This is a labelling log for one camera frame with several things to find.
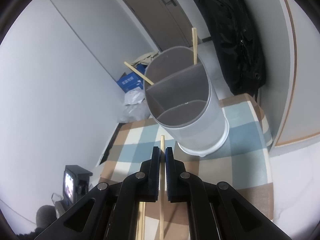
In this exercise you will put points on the grey brown door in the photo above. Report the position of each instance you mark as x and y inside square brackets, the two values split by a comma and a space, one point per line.
[150, 10]

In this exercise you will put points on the small black monitor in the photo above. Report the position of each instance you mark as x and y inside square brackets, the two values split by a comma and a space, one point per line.
[75, 180]

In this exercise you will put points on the wooden chopstick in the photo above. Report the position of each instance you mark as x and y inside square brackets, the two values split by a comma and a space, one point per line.
[138, 72]
[141, 217]
[194, 45]
[162, 142]

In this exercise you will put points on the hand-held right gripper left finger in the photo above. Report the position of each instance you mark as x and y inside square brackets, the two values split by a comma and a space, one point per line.
[156, 155]

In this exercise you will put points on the black backpack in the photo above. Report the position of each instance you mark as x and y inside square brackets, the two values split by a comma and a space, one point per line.
[230, 42]

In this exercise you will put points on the white plastic bag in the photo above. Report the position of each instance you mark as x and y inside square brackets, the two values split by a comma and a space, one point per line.
[133, 105]

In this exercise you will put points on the dark round object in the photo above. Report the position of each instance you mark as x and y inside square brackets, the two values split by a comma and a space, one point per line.
[46, 215]

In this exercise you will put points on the grey divided utensil holder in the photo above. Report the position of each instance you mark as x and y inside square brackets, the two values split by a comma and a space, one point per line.
[212, 120]

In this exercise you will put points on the blue cardboard box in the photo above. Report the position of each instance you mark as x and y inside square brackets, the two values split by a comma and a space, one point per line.
[127, 81]

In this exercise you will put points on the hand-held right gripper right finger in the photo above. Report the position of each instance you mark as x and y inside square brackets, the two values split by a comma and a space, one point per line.
[169, 155]

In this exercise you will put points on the checked blue beige blanket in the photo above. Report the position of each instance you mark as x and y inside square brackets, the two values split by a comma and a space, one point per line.
[245, 140]

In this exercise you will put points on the beige cloth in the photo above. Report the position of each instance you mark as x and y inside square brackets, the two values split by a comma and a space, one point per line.
[145, 58]

